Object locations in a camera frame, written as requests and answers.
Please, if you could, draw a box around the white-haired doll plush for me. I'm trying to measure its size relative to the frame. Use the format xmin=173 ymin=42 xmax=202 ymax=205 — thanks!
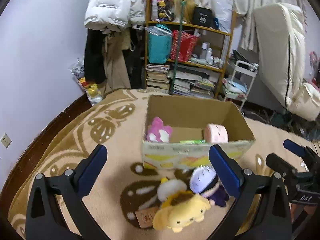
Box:
xmin=189 ymin=165 xmax=229 ymax=207

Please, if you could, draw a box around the yellow dog plush toy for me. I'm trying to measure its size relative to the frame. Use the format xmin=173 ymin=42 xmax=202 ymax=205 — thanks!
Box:
xmin=152 ymin=191 xmax=211 ymax=233

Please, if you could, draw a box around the pink round plush roll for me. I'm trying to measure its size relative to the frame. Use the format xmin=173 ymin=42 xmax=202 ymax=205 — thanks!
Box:
xmin=203 ymin=124 xmax=228 ymax=144

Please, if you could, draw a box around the white duck plush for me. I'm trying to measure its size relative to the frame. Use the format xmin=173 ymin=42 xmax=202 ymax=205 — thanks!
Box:
xmin=157 ymin=178 xmax=187 ymax=203

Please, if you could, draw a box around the white utility cart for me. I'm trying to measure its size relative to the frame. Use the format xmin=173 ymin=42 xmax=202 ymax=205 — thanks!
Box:
xmin=222 ymin=60 xmax=259 ymax=111

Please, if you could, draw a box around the open cardboard box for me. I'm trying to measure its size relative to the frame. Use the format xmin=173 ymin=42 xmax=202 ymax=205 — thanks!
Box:
xmin=142 ymin=95 xmax=255 ymax=170

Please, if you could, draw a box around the brown paper tag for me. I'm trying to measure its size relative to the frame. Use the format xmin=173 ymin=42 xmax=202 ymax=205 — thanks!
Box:
xmin=135 ymin=206 xmax=159 ymax=229

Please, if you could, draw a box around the pink plush toy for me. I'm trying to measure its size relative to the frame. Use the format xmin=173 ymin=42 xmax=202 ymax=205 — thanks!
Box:
xmin=146 ymin=117 xmax=173 ymax=142

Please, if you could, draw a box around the cream folded mattress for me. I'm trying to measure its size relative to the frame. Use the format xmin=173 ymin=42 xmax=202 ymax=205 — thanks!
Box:
xmin=253 ymin=3 xmax=319 ymax=121

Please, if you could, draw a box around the plastic bag with toys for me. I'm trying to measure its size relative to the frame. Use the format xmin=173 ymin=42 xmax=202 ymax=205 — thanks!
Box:
xmin=69 ymin=59 xmax=103 ymax=106

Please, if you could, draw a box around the stack of books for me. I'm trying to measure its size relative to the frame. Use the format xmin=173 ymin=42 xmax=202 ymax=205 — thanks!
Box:
xmin=145 ymin=64 xmax=170 ymax=93

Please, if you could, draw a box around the wooden shelf unit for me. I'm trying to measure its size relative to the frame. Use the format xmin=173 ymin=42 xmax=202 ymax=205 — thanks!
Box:
xmin=144 ymin=0 xmax=233 ymax=99

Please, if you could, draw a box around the red gift bag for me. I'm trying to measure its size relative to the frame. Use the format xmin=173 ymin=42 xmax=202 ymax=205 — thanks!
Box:
xmin=170 ymin=30 xmax=199 ymax=62

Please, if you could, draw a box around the black hanging garment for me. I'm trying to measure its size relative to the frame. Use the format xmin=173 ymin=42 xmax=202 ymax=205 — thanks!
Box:
xmin=84 ymin=29 xmax=106 ymax=84

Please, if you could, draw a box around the black box marked 40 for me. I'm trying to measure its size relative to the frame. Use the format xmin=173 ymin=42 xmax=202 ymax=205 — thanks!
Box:
xmin=191 ymin=7 xmax=213 ymax=27

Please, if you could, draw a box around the teal storage bag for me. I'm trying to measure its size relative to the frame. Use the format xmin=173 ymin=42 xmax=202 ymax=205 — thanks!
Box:
xmin=145 ymin=24 xmax=172 ymax=64

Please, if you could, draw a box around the blonde wig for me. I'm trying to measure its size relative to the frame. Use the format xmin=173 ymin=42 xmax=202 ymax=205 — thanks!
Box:
xmin=174 ymin=0 xmax=196 ymax=23

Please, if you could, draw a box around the green pole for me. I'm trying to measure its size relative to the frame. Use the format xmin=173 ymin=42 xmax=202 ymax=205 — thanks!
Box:
xmin=169 ymin=0 xmax=185 ymax=95

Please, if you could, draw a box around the beige hanging coat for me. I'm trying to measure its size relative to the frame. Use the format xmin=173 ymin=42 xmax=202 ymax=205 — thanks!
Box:
xmin=100 ymin=30 xmax=131 ymax=94

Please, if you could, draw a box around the white puffer jacket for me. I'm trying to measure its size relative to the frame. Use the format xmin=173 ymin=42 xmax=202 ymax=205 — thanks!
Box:
xmin=84 ymin=0 xmax=145 ymax=33

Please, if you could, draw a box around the wall socket upper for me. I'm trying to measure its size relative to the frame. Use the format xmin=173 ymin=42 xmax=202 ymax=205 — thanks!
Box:
xmin=1 ymin=133 xmax=12 ymax=148

